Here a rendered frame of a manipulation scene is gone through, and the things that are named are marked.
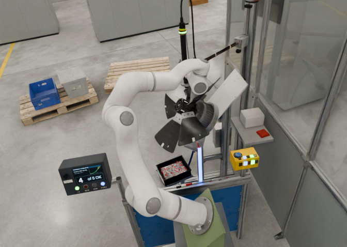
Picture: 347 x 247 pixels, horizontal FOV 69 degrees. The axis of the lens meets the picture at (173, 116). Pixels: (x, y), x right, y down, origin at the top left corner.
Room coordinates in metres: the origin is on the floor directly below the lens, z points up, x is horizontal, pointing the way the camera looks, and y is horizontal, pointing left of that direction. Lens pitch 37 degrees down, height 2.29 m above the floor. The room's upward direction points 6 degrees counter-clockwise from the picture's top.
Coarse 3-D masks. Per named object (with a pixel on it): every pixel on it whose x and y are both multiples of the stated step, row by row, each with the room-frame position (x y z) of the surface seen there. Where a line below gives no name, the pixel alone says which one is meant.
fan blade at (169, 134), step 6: (174, 120) 1.53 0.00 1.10; (168, 126) 1.52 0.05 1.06; (174, 126) 1.50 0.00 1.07; (162, 132) 1.51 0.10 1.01; (168, 132) 1.49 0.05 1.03; (174, 132) 1.47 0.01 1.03; (156, 138) 1.51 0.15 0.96; (162, 138) 1.48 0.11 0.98; (168, 138) 1.46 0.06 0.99; (174, 138) 1.44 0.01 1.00; (168, 144) 1.43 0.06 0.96; (174, 144) 1.41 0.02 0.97; (168, 150) 1.39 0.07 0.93; (174, 150) 1.37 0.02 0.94
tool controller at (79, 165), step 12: (84, 156) 1.12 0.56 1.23; (96, 156) 1.10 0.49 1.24; (60, 168) 1.01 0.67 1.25; (72, 168) 1.01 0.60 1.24; (84, 168) 1.01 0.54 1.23; (96, 168) 1.01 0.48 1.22; (108, 168) 1.07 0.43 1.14; (72, 180) 0.99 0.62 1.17; (96, 180) 0.99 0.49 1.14; (108, 180) 1.00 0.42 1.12; (72, 192) 0.97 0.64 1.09; (84, 192) 0.97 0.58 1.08
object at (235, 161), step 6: (234, 150) 1.18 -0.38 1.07; (240, 150) 1.17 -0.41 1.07; (246, 150) 1.16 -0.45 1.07; (252, 150) 1.16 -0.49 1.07; (234, 156) 1.12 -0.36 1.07; (258, 156) 1.10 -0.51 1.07; (234, 162) 1.09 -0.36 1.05; (240, 162) 1.08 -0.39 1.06; (258, 162) 1.09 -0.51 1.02; (234, 168) 1.08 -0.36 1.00; (240, 168) 1.08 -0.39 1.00; (246, 168) 1.09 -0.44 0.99
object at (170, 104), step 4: (168, 96) 1.80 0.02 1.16; (168, 100) 1.78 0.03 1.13; (172, 100) 1.72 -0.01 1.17; (168, 104) 1.77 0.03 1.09; (172, 104) 1.71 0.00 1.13; (168, 108) 1.77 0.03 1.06; (172, 108) 1.71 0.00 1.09; (168, 112) 1.77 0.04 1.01; (172, 112) 1.72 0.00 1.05; (168, 116) 1.76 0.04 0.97; (172, 116) 1.72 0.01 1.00
